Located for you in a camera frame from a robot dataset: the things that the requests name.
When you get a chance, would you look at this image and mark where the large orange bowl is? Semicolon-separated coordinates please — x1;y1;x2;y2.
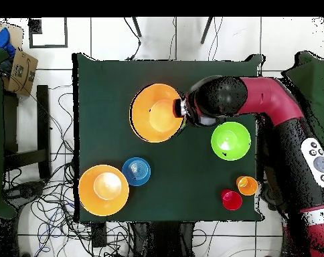
129;83;185;143
78;164;130;217

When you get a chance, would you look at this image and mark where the large green bowl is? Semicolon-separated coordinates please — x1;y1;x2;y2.
210;121;252;161

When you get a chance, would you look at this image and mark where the dark green table cloth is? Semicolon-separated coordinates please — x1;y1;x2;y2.
72;52;266;223

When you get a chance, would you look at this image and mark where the blue bowl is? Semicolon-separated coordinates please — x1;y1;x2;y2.
122;157;151;187

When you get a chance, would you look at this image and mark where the black tripod leg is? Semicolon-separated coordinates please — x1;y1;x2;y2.
199;16;214;45
131;16;143;38

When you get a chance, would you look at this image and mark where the orange cup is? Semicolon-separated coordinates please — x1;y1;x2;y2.
236;175;259;197

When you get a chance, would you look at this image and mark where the red cup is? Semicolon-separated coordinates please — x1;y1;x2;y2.
220;189;244;211

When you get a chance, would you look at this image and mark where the black bench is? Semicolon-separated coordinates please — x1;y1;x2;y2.
2;84;52;180

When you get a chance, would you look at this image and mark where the black power strip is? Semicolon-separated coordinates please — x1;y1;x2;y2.
91;222;108;248

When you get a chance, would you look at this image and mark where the cardboard box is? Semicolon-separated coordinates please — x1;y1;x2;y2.
2;48;39;97

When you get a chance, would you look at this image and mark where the blue cloth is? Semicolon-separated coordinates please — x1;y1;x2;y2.
0;27;17;58

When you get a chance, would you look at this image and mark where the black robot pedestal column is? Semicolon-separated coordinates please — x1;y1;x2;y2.
132;221;196;257

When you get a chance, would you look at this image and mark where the tangle of cables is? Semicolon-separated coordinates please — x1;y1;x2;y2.
2;85;133;257

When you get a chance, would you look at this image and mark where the black square frame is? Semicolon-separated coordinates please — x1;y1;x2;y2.
27;17;69;50

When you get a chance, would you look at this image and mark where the black pedestal foot with knob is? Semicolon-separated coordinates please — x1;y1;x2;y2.
3;180;46;207

